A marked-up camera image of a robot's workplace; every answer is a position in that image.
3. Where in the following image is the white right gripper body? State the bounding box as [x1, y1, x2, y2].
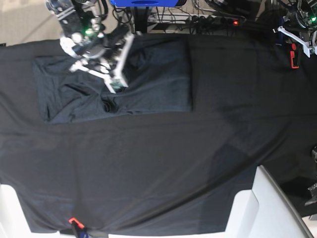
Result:
[69, 33, 134, 94]

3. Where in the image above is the black table stand column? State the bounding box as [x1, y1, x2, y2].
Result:
[132, 6, 152, 33]

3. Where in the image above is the black table cloth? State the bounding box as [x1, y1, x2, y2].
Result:
[0, 34, 317, 236]

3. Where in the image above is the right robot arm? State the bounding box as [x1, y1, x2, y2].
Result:
[45, 0, 134, 93]

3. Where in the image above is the white foam block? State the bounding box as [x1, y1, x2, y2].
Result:
[0, 184, 60, 238]
[224, 166, 313, 238]

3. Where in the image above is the white power strip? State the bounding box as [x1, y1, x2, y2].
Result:
[148, 12, 222, 24]

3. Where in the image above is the white foam block left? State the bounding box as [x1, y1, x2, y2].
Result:
[0, 184, 60, 238]

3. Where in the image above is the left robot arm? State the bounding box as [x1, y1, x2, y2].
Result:
[273, 0, 317, 57]

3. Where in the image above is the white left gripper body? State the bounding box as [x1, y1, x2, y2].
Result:
[273, 26, 317, 57]

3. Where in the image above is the white foam block right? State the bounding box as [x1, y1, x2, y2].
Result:
[224, 166, 313, 238]

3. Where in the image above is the dark blue-grey T-shirt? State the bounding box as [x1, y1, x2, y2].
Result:
[32, 35, 192, 124]

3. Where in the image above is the blue clamp at front edge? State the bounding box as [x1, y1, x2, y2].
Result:
[68, 217, 90, 238]

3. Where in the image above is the black metal bracket right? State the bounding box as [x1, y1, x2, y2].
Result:
[305, 183, 317, 206]

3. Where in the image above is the red and black clamp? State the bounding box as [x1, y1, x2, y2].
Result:
[290, 43, 303, 69]

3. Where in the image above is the blue box on stand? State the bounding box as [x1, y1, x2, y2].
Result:
[110, 0, 187, 7]

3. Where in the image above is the blue clamp with black handle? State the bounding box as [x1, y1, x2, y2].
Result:
[275, 31, 285, 46]

